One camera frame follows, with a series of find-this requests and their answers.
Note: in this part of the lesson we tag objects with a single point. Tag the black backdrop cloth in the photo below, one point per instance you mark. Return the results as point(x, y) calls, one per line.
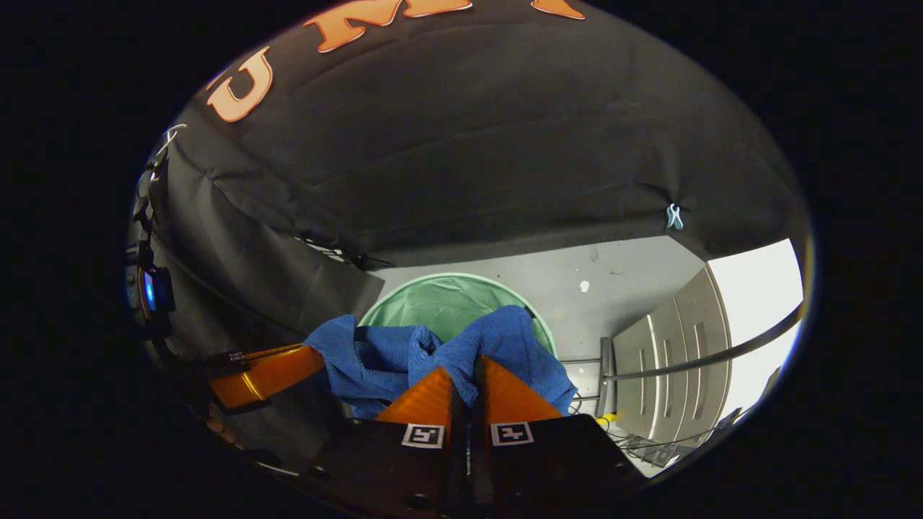
point(469, 144)

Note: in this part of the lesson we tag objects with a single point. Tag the light blue plastic clip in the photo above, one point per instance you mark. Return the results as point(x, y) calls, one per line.
point(674, 216)

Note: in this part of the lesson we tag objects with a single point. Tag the grey cabinet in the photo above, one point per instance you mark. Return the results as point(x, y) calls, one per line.
point(670, 360)

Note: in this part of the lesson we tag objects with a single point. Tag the black clothes rack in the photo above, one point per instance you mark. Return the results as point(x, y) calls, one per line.
point(721, 353)

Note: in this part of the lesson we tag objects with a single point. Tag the small yellow object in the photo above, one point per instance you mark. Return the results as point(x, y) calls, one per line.
point(607, 417)

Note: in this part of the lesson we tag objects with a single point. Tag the green laundry hamper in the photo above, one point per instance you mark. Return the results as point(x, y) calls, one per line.
point(447, 303)

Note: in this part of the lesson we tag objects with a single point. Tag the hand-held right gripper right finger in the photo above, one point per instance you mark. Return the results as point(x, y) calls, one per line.
point(548, 468)

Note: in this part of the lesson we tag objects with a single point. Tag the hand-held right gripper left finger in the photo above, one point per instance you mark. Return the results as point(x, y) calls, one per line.
point(389, 468)

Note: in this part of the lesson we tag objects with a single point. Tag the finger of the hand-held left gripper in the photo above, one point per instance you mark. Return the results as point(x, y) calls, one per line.
point(274, 371)

